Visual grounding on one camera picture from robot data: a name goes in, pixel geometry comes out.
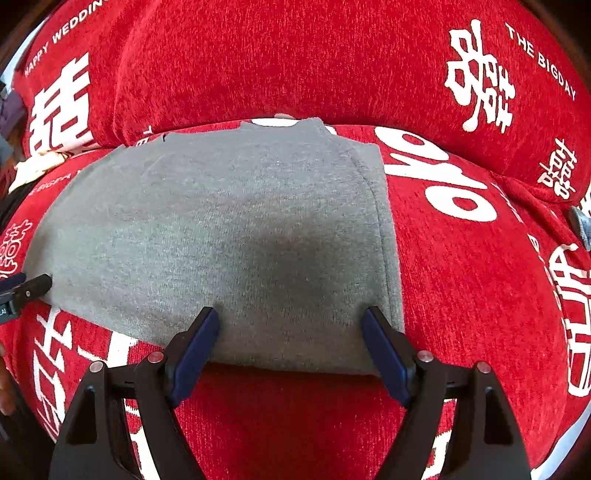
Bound person's left hand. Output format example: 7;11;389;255
0;343;15;416

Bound grey cloth at right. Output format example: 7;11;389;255
569;207;591;252

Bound pile of clothes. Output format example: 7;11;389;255
1;90;27;166

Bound grey knit garment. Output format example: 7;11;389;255
24;119;404;374

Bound black cloth item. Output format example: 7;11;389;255
0;183;35;231

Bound red wedding pillow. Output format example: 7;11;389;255
13;1;590;201

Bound cream cloth item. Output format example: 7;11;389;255
8;152;69;193

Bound red wedding bedspread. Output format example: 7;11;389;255
1;119;590;479

